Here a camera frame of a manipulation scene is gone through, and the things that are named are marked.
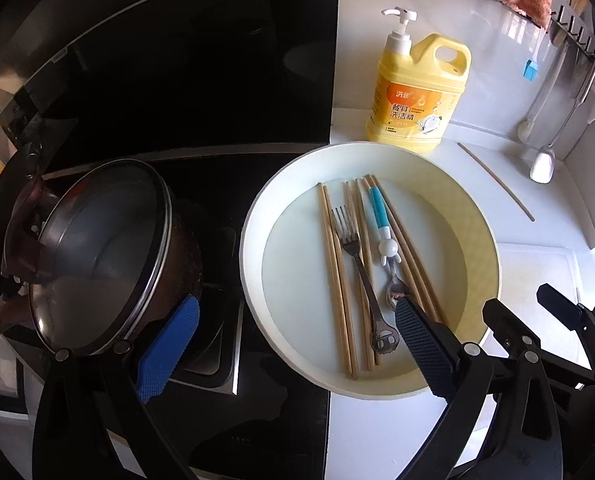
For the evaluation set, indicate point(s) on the blue silicone brush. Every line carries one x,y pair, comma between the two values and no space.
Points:
531,67

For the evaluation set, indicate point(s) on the white dish brush hanging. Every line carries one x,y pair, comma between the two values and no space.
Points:
525,127

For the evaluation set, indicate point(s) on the black gas stove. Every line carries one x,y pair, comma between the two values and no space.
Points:
234,410

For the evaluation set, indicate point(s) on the dark pot with lid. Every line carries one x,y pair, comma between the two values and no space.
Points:
101,262

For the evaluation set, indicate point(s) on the white round basin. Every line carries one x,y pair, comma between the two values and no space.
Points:
305,293

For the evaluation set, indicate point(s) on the yellow dish soap bottle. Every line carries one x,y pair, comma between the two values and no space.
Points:
418,87

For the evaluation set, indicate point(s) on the steel spatula hanging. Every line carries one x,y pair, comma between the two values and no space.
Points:
543,166

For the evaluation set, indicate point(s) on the steel fork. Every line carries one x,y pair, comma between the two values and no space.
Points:
385,338

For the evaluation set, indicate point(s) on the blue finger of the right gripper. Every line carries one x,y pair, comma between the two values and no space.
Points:
560,302
508,330

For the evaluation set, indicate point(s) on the white cutting board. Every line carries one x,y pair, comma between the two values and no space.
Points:
376,439

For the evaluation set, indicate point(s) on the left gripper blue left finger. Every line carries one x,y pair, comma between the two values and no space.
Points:
159,361

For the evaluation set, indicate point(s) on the chopstick on counter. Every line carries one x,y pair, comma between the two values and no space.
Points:
499,181

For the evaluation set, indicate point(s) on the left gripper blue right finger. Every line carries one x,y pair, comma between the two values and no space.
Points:
432,345

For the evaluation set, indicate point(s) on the wall hook rail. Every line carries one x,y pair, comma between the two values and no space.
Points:
580,29

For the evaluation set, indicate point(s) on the teal rabbit handle spoon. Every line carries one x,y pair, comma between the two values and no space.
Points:
388,250

